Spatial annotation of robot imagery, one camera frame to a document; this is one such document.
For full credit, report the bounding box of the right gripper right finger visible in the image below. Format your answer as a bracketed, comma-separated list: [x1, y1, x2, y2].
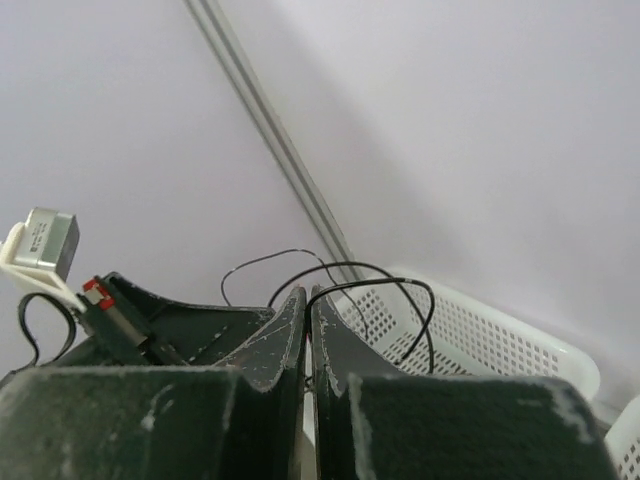
[309, 286, 403, 479]

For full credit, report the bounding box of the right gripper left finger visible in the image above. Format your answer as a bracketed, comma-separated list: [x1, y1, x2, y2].
[217, 287, 308, 479]

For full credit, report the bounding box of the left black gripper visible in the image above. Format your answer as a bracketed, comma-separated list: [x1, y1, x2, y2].
[79, 272, 275, 366]

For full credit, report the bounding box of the thin black wire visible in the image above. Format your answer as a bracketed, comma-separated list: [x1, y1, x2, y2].
[220, 248, 437, 376]

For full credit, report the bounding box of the left white plastic basket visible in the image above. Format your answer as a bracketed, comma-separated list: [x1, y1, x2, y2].
[336, 277, 601, 401]

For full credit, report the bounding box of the white plastic basket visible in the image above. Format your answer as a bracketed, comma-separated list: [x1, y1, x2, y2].
[605, 396, 640, 480]
[336, 277, 601, 401]

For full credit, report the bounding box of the right white plastic basket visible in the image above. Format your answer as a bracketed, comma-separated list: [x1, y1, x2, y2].
[605, 396, 640, 480]

